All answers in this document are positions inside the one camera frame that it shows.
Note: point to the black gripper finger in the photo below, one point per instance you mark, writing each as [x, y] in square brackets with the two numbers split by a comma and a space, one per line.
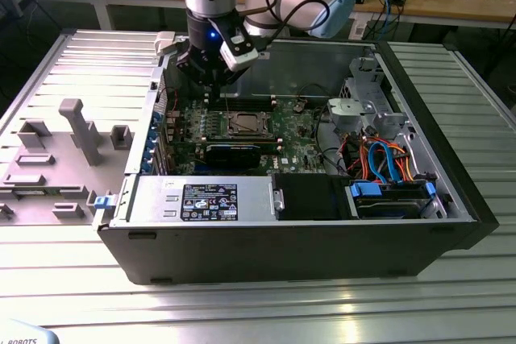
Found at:
[231, 80]
[185, 63]

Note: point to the silver CPU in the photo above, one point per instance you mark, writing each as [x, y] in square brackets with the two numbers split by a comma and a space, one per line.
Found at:
[246, 122]

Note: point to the black RAM slot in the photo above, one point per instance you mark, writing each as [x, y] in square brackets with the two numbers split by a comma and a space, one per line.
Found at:
[270, 146]
[250, 106]
[250, 99]

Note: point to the CPU socket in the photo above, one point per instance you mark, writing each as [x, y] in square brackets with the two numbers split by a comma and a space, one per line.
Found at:
[231, 133]

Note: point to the white plastic case latch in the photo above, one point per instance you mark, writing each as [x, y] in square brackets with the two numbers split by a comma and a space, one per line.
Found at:
[165, 42]

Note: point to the black graphics card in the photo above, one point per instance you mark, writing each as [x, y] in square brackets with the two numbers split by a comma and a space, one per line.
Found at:
[234, 157]

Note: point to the green motherboard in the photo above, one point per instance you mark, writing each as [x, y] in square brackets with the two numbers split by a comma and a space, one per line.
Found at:
[298, 146]

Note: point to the grey metal drive cage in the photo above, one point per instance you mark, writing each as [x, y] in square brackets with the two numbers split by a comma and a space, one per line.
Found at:
[346, 112]

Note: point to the silver power supply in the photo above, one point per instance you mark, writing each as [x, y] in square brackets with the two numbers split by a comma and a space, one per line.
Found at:
[254, 199]

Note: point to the white label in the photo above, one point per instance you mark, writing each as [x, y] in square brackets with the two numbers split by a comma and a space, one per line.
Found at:
[362, 30]

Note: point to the blue plastic clip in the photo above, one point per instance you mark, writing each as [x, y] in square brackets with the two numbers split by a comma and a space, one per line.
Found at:
[102, 203]

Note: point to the grey parts rack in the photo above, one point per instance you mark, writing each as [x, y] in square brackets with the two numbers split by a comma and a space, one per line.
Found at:
[60, 183]

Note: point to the black open PC case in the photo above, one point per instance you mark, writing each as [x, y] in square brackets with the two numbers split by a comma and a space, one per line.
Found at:
[282, 255]

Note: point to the green RAM stick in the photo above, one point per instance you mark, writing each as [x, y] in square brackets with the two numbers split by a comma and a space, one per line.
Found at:
[40, 191]

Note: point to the hard disk in blue carrier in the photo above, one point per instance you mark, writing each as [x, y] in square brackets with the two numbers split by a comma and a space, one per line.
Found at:
[387, 206]

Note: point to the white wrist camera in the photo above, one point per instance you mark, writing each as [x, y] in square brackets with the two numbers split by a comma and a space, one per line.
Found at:
[242, 58]

